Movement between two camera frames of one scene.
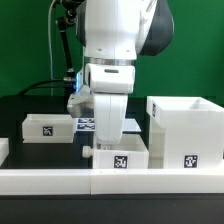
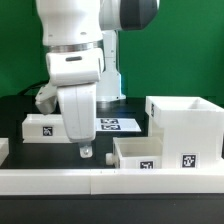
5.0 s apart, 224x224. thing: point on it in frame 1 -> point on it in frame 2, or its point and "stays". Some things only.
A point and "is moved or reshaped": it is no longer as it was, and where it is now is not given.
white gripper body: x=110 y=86 -> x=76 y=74
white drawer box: x=48 y=128 stays
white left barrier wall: x=4 y=149 stays
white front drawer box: x=131 y=153 is moved or reshaped
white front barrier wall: x=112 y=181 stays
